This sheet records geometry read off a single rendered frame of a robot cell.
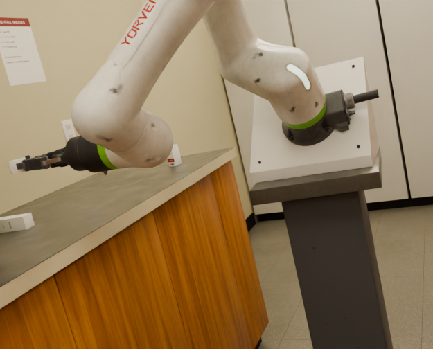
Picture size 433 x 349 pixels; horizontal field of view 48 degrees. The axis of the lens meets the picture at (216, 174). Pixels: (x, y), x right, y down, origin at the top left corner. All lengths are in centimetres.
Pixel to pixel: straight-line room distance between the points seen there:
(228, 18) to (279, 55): 14
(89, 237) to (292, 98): 59
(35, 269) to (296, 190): 63
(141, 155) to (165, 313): 75
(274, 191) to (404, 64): 255
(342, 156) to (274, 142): 20
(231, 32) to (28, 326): 80
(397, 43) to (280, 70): 257
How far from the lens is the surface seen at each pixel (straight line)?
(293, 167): 128
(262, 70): 117
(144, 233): 149
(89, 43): 262
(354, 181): 120
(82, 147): 102
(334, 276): 136
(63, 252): 118
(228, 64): 124
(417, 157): 377
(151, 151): 93
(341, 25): 371
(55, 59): 240
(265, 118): 140
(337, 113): 127
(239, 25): 120
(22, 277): 110
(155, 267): 153
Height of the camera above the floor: 123
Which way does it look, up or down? 10 degrees down
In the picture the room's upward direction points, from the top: 14 degrees counter-clockwise
